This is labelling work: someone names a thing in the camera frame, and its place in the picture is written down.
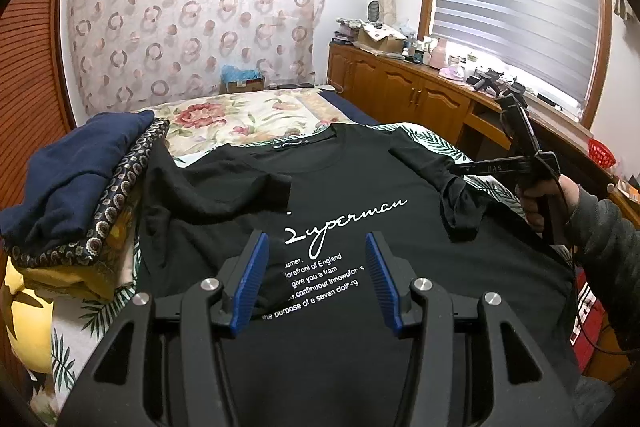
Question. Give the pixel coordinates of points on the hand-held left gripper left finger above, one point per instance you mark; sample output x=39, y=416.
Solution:
x=250, y=277

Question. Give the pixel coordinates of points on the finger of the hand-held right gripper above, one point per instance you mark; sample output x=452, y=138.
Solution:
x=462, y=168

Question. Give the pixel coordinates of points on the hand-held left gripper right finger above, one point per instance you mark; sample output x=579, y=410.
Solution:
x=381, y=279

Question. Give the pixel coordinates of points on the black printed t-shirt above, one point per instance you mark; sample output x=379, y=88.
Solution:
x=350, y=177

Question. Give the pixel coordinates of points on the person's right forearm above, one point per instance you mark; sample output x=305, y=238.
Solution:
x=610, y=247

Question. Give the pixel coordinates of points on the person's right hand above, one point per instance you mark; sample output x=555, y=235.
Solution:
x=532, y=202

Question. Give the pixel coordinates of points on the spare black gripper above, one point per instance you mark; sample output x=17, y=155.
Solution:
x=482, y=81

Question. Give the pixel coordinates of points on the red basket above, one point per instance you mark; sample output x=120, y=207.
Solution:
x=602, y=153

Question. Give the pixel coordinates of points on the wooden cabinet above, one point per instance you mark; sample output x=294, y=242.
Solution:
x=400, y=87

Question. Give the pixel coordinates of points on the pink container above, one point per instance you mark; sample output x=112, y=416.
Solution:
x=440, y=53

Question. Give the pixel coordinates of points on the navy bed sheet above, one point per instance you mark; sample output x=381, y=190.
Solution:
x=350, y=107

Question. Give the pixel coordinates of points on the open cardboard box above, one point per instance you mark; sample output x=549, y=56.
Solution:
x=380, y=39

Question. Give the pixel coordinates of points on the navy patterned cloth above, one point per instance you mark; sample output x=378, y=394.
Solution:
x=125, y=187

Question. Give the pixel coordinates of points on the yellow cloth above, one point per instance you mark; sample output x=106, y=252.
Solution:
x=90, y=282

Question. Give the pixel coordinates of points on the bed with floral sheet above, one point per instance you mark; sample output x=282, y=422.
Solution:
x=225, y=117

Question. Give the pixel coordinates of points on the small white fan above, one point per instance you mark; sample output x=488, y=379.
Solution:
x=374, y=10

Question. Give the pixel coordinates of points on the red printed cloth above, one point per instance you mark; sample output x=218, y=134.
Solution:
x=587, y=307

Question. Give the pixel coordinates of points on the small cardboard box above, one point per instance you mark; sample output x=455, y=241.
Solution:
x=245, y=86

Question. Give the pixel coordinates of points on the blue cloth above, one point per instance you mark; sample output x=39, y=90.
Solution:
x=239, y=73

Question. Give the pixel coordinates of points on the folded navy garment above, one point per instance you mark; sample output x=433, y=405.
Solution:
x=65, y=177

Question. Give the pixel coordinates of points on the yellow pillow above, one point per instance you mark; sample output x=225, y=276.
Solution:
x=25, y=322

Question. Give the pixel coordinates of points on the wooden louvered wardrobe door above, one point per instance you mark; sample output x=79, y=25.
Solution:
x=30, y=82

